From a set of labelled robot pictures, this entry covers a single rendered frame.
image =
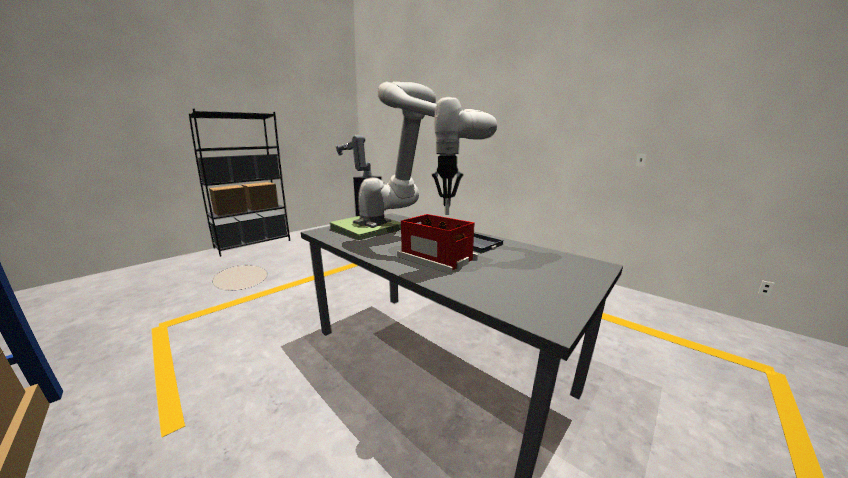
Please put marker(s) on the red bottle crate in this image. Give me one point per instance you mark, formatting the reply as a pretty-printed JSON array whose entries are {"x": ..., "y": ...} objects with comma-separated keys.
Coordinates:
[{"x": 437, "y": 244}]

